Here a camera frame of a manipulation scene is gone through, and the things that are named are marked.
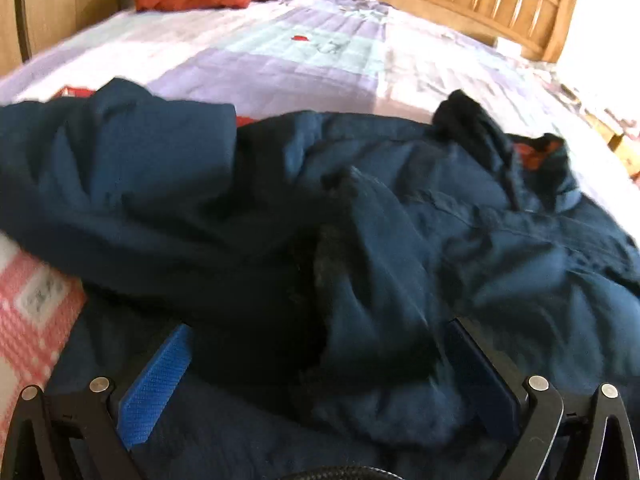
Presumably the black braided cable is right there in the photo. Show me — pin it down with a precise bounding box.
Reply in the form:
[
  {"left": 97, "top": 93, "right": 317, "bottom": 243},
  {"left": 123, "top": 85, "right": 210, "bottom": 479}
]
[{"left": 272, "top": 465, "right": 403, "bottom": 480}]

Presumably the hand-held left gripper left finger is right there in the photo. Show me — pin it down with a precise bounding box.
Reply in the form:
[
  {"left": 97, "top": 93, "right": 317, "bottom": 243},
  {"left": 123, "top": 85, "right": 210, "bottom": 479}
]
[{"left": 0, "top": 322, "right": 194, "bottom": 480}]

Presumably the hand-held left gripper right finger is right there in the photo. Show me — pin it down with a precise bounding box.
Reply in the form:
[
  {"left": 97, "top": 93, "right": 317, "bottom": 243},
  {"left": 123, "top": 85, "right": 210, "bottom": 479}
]
[{"left": 444, "top": 317, "right": 640, "bottom": 480}]

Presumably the pastel patchwork bed sheet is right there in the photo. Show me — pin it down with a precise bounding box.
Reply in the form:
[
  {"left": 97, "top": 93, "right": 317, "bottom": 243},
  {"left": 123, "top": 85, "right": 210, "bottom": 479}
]
[{"left": 0, "top": 0, "right": 640, "bottom": 246}]

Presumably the dark blue jacket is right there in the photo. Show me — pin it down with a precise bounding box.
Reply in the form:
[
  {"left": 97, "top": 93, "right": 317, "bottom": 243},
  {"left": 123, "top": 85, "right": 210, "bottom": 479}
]
[{"left": 0, "top": 78, "right": 640, "bottom": 480}]

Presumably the wooden headboard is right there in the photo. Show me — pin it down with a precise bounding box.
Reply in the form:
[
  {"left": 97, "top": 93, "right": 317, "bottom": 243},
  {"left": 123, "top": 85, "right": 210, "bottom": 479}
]
[{"left": 336, "top": 0, "right": 577, "bottom": 64}]

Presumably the wooden wardrobe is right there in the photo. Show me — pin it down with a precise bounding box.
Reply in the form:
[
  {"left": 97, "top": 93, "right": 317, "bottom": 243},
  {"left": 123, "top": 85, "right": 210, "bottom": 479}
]
[{"left": 0, "top": 0, "right": 121, "bottom": 77}]

